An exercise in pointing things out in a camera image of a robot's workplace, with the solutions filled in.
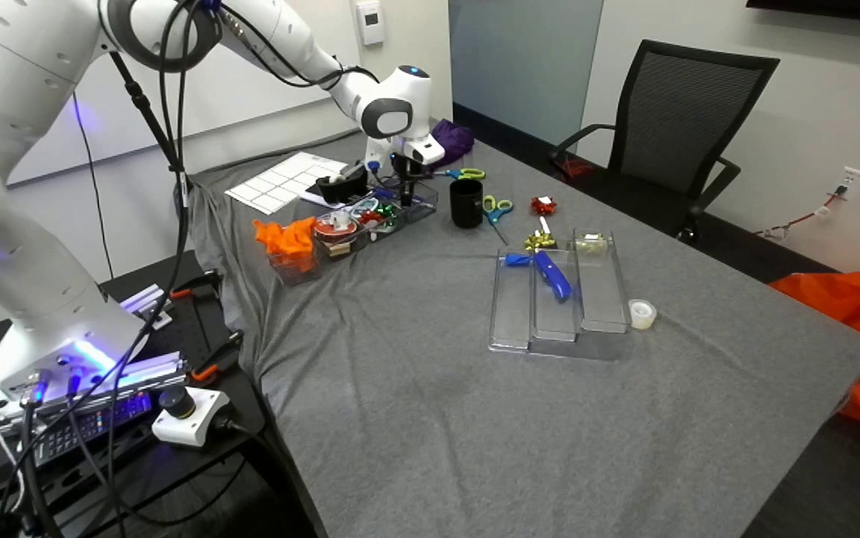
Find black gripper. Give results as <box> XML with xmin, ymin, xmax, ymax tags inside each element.
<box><xmin>387</xmin><ymin>147</ymin><xmax>435</xmax><ymax>211</ymax></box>

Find black cup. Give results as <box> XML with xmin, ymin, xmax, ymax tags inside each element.
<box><xmin>448</xmin><ymin>175</ymin><xmax>486</xmax><ymax>229</ymax></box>

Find clear flat plastic box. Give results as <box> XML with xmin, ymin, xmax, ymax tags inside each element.
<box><xmin>374</xmin><ymin>181</ymin><xmax>441</xmax><ymax>238</ymax></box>

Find black open tray box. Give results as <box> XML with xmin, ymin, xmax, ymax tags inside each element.
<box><xmin>308</xmin><ymin>157</ymin><xmax>374</xmax><ymax>206</ymax></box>

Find purple folded umbrella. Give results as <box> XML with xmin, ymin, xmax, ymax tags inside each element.
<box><xmin>375</xmin><ymin>117</ymin><xmax>478</xmax><ymax>191</ymax></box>

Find red round bowl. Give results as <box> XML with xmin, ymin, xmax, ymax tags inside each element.
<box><xmin>310</xmin><ymin>211</ymin><xmax>363</xmax><ymax>260</ymax></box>

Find green yellow scissors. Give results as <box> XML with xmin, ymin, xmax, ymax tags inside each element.
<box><xmin>478</xmin><ymin>191</ymin><xmax>519</xmax><ymax>248</ymax></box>

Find white label sheet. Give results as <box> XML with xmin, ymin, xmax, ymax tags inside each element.
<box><xmin>223</xmin><ymin>150</ymin><xmax>350</xmax><ymax>217</ymax></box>

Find orange cloth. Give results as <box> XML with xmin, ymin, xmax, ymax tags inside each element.
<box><xmin>250</xmin><ymin>214</ymin><xmax>326</xmax><ymax>277</ymax></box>

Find clear plastic container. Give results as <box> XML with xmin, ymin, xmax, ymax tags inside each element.
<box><xmin>262</xmin><ymin>248</ymin><xmax>328</xmax><ymax>286</ymax></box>

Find gold gift bow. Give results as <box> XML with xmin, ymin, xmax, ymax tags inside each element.
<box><xmin>522</xmin><ymin>224</ymin><xmax>562</xmax><ymax>254</ymax></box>

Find blue clip tool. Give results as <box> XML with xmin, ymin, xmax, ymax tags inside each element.
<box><xmin>531</xmin><ymin>248</ymin><xmax>577</xmax><ymax>304</ymax></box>

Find frosted glass panel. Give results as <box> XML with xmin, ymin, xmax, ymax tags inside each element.
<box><xmin>448</xmin><ymin>0</ymin><xmax>605</xmax><ymax>150</ymax></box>

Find clear plastic tray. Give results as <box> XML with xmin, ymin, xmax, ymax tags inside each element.
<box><xmin>486</xmin><ymin>224</ymin><xmax>637</xmax><ymax>365</ymax></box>

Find grey tablecloth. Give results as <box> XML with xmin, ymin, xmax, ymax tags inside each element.
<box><xmin>172</xmin><ymin>108</ymin><xmax>860</xmax><ymax>538</ymax></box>

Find white tape roll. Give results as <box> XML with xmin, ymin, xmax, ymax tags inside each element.
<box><xmin>626</xmin><ymin>295</ymin><xmax>662</xmax><ymax>333</ymax></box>

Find black tripod pole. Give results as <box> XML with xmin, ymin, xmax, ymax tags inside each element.
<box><xmin>105</xmin><ymin>47</ymin><xmax>195</xmax><ymax>191</ymax></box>

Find black mesh office chair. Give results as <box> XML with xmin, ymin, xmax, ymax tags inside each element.
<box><xmin>550</xmin><ymin>39</ymin><xmax>783</xmax><ymax>242</ymax></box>

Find white emergency stop button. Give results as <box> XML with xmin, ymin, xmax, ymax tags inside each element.
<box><xmin>148</xmin><ymin>381</ymin><xmax>232</xmax><ymax>452</ymax></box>

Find black robot cart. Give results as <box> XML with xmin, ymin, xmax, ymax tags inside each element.
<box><xmin>0</xmin><ymin>248</ymin><xmax>304</xmax><ymax>538</ymax></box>

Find metal robot mounting base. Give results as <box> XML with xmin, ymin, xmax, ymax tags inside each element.
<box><xmin>0</xmin><ymin>347</ymin><xmax>190</xmax><ymax>471</ymax></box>

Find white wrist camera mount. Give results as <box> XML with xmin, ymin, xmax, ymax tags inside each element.
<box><xmin>402</xmin><ymin>136</ymin><xmax>450</xmax><ymax>171</ymax></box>

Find white wall thermostat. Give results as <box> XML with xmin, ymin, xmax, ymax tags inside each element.
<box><xmin>353</xmin><ymin>0</ymin><xmax>387</xmax><ymax>50</ymax></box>

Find white wall whiteboard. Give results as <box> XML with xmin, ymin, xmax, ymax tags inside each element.
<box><xmin>5</xmin><ymin>0</ymin><xmax>366</xmax><ymax>187</ymax></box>

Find orange handled clamp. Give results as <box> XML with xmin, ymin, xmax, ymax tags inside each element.
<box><xmin>187</xmin><ymin>333</ymin><xmax>245</xmax><ymax>389</ymax></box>
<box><xmin>165</xmin><ymin>271</ymin><xmax>223</xmax><ymax>304</ymax></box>

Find silver metal bracket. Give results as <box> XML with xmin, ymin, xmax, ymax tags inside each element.
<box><xmin>117</xmin><ymin>280</ymin><xmax>175</xmax><ymax>332</ymax></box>

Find thin black wall cable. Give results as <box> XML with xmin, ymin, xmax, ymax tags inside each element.
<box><xmin>68</xmin><ymin>99</ymin><xmax>118</xmax><ymax>284</ymax></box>

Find socket power cable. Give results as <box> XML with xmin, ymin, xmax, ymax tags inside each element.
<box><xmin>755</xmin><ymin>186</ymin><xmax>850</xmax><ymax>245</ymax></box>

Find white wall socket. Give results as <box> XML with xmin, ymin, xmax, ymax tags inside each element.
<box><xmin>835</xmin><ymin>160</ymin><xmax>860</xmax><ymax>203</ymax></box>

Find black wall television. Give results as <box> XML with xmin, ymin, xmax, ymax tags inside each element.
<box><xmin>744</xmin><ymin>0</ymin><xmax>860</xmax><ymax>29</ymax></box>

